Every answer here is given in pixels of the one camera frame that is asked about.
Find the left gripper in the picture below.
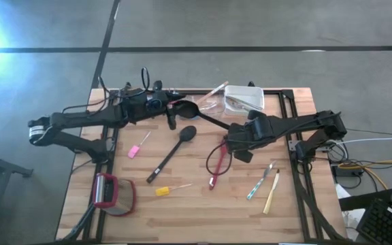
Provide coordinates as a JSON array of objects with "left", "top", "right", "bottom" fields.
[{"left": 122, "top": 88, "right": 186, "bottom": 131}]

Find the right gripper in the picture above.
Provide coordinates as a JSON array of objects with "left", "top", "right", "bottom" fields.
[{"left": 225, "top": 109, "right": 276, "bottom": 153}]

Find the black spoon with slim handle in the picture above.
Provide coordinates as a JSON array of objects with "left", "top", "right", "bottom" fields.
[{"left": 173, "top": 99, "right": 231, "bottom": 131}]

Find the silver knife with grey handle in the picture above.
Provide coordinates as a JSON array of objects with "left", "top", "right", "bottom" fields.
[{"left": 225, "top": 95, "right": 262, "bottom": 112}]

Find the grey scraper with wooden handle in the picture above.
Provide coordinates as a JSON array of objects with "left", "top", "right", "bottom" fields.
[{"left": 194, "top": 80, "right": 230, "bottom": 106}]

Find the teal-handled knife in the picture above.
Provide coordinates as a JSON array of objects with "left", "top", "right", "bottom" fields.
[{"left": 246, "top": 161, "right": 276, "bottom": 201}]

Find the pink mini spatula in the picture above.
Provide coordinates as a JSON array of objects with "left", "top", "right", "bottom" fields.
[{"left": 127, "top": 131, "right": 152, "bottom": 159}]

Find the cream-handled knife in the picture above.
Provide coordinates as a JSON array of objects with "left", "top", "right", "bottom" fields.
[{"left": 262, "top": 169, "right": 281, "bottom": 215}]

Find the yellow mini spatula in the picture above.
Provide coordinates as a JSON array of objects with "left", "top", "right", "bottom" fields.
[{"left": 154, "top": 183, "right": 193, "bottom": 197}]

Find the white plastic bin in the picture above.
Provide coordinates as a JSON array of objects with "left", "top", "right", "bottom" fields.
[{"left": 223, "top": 84, "right": 265, "bottom": 117}]

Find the clear acrylic bin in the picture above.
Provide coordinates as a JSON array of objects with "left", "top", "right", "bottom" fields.
[{"left": 174, "top": 95, "right": 225, "bottom": 118}]

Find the red slotted spoon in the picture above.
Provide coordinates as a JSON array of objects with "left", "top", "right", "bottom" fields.
[{"left": 208, "top": 135, "right": 233, "bottom": 191}]

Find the black power box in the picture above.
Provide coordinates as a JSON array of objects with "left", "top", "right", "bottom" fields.
[{"left": 331, "top": 162, "right": 364, "bottom": 178}]

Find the black desk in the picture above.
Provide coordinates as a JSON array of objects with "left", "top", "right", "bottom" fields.
[{"left": 338, "top": 189, "right": 392, "bottom": 245}]

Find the black keyboard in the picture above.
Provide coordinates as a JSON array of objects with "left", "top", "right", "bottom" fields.
[{"left": 355, "top": 198, "right": 392, "bottom": 245}]

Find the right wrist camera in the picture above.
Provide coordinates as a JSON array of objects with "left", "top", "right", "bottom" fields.
[{"left": 233, "top": 149, "right": 254, "bottom": 164}]

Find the black aluminium rig frame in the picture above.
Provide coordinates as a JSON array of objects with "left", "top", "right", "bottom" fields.
[{"left": 55, "top": 87, "right": 350, "bottom": 245}]

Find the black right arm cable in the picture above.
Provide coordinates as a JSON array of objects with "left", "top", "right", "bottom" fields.
[{"left": 205, "top": 140, "right": 233, "bottom": 177}]

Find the yellow cable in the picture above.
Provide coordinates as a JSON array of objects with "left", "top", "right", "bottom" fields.
[{"left": 338, "top": 159, "right": 392, "bottom": 191}]

